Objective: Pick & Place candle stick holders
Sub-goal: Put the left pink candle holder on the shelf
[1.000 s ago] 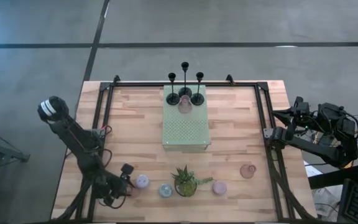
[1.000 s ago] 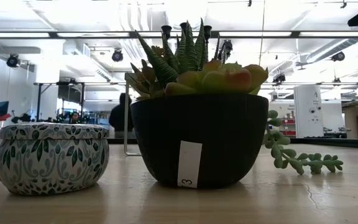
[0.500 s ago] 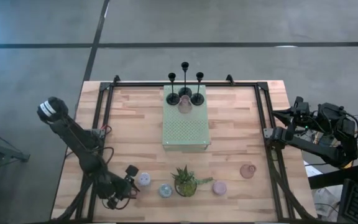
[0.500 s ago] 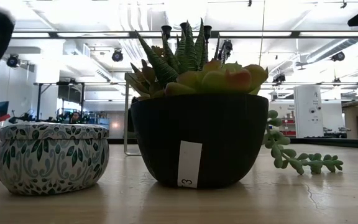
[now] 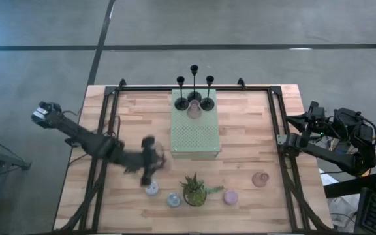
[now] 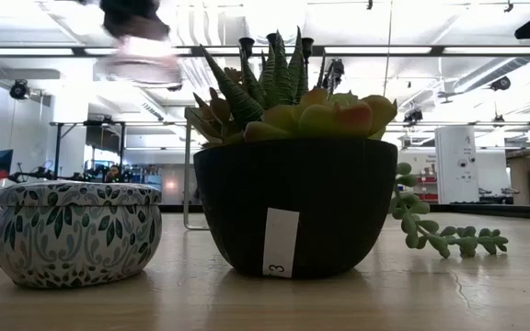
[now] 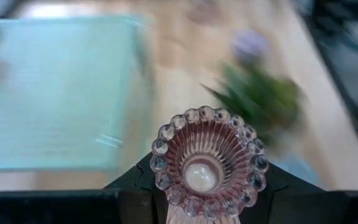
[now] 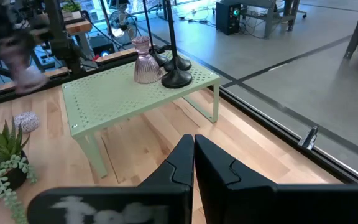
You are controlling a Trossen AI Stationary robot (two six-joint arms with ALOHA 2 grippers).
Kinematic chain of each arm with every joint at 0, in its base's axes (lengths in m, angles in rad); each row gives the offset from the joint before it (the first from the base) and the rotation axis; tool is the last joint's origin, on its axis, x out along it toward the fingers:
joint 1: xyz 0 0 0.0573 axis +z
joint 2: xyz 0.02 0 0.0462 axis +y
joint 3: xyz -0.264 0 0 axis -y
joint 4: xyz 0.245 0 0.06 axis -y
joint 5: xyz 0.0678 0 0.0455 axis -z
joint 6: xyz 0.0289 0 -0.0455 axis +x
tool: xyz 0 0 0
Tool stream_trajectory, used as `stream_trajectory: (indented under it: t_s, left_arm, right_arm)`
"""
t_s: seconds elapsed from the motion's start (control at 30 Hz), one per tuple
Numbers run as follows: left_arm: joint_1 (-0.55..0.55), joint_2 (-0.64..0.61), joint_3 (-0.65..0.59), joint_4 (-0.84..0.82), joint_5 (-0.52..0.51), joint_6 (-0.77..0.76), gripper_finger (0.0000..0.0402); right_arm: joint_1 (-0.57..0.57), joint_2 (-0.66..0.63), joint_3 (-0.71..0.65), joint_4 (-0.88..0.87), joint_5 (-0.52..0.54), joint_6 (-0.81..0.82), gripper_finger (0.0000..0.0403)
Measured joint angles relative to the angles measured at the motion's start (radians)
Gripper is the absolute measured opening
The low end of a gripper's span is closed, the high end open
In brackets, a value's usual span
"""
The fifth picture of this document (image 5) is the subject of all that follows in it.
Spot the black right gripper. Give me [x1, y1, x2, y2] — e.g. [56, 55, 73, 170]
[286, 101, 326, 148]

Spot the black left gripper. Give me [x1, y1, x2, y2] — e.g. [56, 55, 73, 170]
[122, 135, 171, 187]

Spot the white purple floral tin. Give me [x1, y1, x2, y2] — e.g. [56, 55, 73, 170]
[144, 180, 159, 196]

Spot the tall black candlestick holder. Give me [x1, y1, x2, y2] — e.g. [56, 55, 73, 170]
[187, 64, 203, 102]

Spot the pink round tin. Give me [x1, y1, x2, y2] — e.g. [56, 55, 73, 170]
[223, 189, 240, 206]

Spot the green perforated metal riser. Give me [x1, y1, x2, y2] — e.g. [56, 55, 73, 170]
[170, 88, 222, 160]

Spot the teal leaf patterned tin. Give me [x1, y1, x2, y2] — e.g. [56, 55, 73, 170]
[166, 192, 182, 209]

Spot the succulent plant in black pot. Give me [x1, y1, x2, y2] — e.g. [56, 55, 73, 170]
[179, 173, 225, 208]

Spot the white paper sheet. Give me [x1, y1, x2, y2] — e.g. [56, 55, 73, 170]
[319, 169, 339, 187]

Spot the black metal stand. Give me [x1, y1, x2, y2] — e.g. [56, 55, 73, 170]
[0, 130, 32, 235]

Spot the black aluminium rig frame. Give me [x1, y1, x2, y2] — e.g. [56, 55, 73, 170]
[53, 78, 334, 234]

